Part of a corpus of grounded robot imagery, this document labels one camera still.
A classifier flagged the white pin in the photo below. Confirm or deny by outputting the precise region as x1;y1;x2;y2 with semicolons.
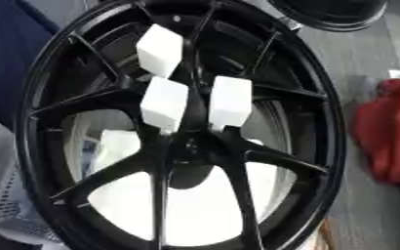
139;75;192;135
207;75;255;132
135;23;185;79

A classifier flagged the black spoked wheel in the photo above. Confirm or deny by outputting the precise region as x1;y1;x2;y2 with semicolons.
12;0;349;250

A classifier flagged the black round wheel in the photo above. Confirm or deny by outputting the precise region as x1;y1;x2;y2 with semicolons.
264;0;391;33

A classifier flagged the red cloth bag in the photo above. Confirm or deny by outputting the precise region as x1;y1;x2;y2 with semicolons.
350;77;400;187

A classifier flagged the blue fabric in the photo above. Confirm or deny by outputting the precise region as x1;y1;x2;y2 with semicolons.
0;0;62;131

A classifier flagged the white mesh basket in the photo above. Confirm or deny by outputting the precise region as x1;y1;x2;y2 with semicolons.
0;110;69;247

